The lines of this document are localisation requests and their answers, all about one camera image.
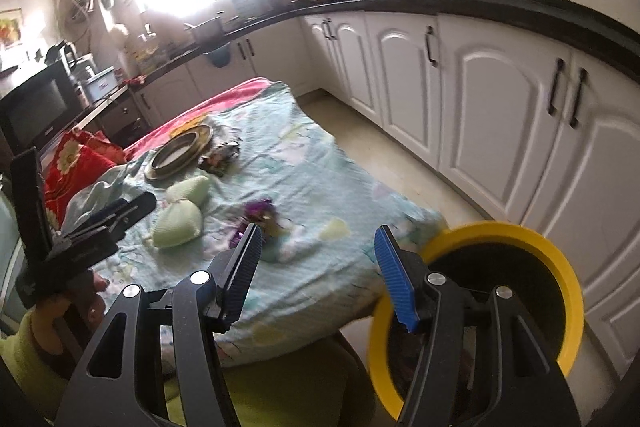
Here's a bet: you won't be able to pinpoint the round metal plate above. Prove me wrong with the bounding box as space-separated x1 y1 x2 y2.
145 124 215 181

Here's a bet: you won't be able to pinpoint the yellow trash bin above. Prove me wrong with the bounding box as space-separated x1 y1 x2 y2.
367 221 585 423

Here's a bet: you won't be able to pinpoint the framed wall picture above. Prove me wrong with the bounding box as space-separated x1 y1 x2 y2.
0 8 23 50

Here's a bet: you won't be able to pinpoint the light blue printed blanket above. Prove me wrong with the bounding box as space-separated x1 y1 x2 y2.
65 82 448 368

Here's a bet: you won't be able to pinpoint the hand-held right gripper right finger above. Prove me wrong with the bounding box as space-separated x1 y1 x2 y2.
374 224 583 427

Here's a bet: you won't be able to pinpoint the purple candy wrapper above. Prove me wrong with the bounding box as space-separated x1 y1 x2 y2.
234 198 277 244

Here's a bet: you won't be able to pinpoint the black electric kettle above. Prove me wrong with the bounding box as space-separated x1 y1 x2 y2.
45 39 78 68

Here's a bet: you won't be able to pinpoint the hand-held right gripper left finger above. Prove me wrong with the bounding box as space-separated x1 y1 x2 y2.
52 222 263 427

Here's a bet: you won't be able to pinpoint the person's green clothing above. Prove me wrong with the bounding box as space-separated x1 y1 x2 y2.
162 334 378 427

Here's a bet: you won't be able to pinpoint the person's left hand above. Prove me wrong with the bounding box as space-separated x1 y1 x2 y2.
30 269 109 358

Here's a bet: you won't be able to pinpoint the dark brown snack wrapper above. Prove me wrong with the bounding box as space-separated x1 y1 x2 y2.
197 141 241 172

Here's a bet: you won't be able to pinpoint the green foam fruit net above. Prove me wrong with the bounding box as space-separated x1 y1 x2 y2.
150 174 211 250

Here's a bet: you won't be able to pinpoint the person's left forearm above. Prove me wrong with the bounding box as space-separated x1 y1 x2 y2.
0 307 71 414

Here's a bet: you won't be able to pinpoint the white plush toy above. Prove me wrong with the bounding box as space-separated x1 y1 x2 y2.
109 23 128 52

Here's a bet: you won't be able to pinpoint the blue storage box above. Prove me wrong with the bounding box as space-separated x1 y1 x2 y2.
87 66 118 102

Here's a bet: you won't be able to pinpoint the pink printed blanket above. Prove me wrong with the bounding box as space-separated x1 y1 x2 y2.
122 77 273 158

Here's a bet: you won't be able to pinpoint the white lower kitchen cabinets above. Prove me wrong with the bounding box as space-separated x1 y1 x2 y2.
132 7 640 378

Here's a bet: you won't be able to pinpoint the blue hanging basin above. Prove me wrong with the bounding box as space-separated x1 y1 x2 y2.
209 42 232 68

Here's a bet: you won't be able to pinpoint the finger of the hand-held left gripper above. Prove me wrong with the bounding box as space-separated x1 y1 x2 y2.
67 192 157 249
75 198 130 233

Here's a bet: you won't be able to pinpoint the pile of snack packages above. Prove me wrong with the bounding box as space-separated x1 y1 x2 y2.
130 34 166 72

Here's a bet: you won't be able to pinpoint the black microwave oven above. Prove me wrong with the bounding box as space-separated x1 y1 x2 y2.
0 57 83 152

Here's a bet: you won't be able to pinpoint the steel cooking pot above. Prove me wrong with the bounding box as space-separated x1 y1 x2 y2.
184 12 226 48

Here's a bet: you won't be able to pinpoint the red flowered cushion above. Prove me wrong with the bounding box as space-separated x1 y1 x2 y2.
44 129 126 228

